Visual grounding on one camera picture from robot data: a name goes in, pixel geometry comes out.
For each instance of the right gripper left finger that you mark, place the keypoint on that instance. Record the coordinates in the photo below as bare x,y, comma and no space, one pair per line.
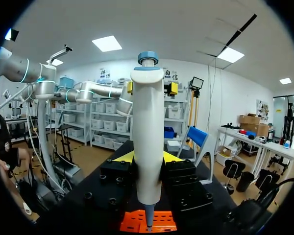
112,171

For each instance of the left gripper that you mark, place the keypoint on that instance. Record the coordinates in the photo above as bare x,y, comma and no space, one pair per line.
172,88

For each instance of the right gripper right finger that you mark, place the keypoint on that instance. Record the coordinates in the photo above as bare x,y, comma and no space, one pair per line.
183,176

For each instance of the white pipette with blue knob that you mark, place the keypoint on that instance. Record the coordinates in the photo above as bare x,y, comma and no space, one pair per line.
147,127

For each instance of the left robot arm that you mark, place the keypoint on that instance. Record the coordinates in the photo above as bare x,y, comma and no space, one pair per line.
14,68

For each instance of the orange pipette tip rack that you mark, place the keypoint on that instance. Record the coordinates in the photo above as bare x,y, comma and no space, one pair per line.
161,220

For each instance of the white stand with blue panel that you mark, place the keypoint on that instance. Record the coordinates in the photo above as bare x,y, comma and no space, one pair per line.
197,137

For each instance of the person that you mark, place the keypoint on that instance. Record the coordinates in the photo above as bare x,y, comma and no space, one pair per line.
0,137

